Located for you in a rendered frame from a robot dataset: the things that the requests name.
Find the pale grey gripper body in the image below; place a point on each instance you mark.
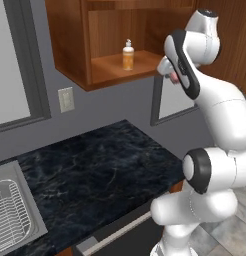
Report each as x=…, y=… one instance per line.
x=165, y=66

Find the wooden wall cabinet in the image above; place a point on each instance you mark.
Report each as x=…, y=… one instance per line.
x=71, y=40

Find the steel sink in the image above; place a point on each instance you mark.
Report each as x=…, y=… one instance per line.
x=31, y=213

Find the pink bar soap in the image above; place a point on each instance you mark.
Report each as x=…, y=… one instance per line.
x=174, y=78

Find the orange soap dispenser bottle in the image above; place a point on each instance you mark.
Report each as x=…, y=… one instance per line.
x=128, y=58

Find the wooden cabinet door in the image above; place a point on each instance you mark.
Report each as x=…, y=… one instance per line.
x=235, y=40

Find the small grey-framed window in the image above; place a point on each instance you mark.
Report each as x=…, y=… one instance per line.
x=171, y=100

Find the large grey-framed window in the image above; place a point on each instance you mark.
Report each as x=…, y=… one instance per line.
x=15, y=66

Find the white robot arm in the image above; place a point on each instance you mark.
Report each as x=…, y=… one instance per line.
x=221, y=113

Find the white wall outlet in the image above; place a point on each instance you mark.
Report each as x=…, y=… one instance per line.
x=66, y=99

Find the dark dishwasher front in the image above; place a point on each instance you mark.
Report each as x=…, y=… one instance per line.
x=135, y=240

